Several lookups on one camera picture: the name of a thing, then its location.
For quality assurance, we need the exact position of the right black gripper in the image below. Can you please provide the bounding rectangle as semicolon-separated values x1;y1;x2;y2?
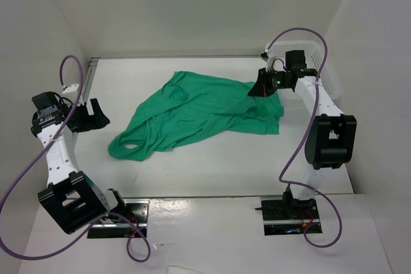
248;67;290;98

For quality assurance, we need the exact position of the green tank top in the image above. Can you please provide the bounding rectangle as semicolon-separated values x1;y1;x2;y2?
108;71;284;162

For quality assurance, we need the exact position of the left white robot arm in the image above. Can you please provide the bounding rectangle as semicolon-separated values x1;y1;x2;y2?
31;92;128;234

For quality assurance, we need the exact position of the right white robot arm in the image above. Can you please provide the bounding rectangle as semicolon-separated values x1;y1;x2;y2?
248;50;357;220

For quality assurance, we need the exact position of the white plastic mesh basket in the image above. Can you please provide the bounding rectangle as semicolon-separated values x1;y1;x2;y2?
269;40;342;102

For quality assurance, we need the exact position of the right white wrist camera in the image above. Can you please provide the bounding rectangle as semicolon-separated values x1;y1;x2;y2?
260;43;283;72

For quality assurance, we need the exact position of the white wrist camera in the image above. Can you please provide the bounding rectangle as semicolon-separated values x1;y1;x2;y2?
62;83;84;106
260;43;283;72

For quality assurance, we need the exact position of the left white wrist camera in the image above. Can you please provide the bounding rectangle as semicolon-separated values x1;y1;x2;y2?
62;83;84;106

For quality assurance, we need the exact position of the aluminium table edge rail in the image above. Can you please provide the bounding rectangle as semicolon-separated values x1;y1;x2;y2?
73;57;101;153

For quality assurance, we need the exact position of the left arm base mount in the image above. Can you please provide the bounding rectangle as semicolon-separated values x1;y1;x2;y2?
87;198;150;239

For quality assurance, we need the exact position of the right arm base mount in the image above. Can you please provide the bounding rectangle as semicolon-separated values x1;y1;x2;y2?
255;185;322;235

